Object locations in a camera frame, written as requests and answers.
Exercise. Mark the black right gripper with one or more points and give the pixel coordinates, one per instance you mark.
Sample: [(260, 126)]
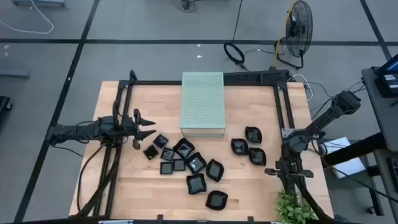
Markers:
[(289, 170)]

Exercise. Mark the wavy square black plate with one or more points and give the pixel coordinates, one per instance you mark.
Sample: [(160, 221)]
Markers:
[(184, 148), (196, 183), (196, 162)]

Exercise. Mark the green perforated metal shelf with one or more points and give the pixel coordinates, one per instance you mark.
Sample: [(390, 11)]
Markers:
[(202, 102)]

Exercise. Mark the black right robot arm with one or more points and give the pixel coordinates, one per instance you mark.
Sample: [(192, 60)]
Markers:
[(329, 115)]

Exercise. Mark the green potted plant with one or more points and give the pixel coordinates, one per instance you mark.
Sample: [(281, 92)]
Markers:
[(292, 208)]

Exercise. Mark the black perforated panel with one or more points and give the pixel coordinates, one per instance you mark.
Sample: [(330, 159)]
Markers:
[(255, 76)]

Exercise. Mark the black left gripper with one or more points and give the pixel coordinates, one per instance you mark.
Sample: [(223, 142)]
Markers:
[(136, 130)]

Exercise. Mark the white paper box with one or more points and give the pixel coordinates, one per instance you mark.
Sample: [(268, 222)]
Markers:
[(348, 166)]

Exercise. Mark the laptop with blue screen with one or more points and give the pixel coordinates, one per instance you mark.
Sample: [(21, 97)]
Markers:
[(388, 81)]

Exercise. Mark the black metal table frame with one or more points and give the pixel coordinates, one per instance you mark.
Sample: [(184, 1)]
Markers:
[(155, 82)]

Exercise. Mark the black support beam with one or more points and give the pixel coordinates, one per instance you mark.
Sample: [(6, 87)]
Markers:
[(357, 149)]

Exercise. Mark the grey flat bar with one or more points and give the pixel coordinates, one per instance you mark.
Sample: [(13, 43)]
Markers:
[(14, 74)]

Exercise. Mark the grey cart base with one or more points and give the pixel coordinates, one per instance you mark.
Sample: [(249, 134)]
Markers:
[(37, 2)]

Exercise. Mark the grey side table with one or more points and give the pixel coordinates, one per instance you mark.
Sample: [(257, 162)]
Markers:
[(382, 115)]

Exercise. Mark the black floor fan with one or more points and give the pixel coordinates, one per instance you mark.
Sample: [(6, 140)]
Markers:
[(298, 31)]

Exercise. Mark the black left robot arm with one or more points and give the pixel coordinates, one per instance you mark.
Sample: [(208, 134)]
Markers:
[(71, 130)]

